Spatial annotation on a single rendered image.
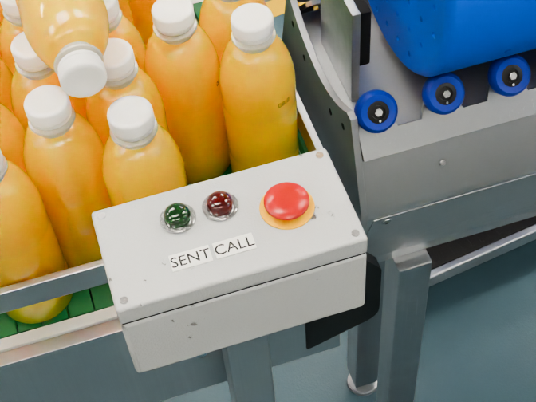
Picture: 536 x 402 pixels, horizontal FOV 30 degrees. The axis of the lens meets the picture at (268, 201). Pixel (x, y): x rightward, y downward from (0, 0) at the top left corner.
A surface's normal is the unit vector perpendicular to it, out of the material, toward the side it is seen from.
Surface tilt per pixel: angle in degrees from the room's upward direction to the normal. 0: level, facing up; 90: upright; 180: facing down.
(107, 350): 90
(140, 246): 0
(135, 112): 0
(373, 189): 70
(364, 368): 90
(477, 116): 52
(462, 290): 0
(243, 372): 90
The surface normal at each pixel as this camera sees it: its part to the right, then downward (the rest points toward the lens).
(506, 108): 0.20, 0.22
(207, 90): 0.67, 0.56
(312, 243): -0.06, -0.61
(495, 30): 0.30, 0.80
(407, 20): -0.95, 0.27
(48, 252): 0.94, 0.25
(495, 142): 0.26, 0.50
